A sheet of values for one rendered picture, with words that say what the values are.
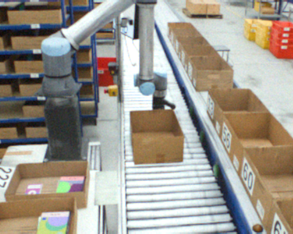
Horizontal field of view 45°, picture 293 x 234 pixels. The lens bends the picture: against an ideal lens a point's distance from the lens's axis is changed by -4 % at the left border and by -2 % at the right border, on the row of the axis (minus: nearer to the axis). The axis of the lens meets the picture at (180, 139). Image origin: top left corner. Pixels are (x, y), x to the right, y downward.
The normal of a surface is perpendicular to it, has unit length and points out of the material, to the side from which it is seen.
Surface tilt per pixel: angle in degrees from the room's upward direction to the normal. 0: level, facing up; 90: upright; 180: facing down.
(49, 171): 89
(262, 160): 89
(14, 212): 89
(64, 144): 90
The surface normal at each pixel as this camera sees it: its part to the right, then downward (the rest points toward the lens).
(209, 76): 0.14, 0.48
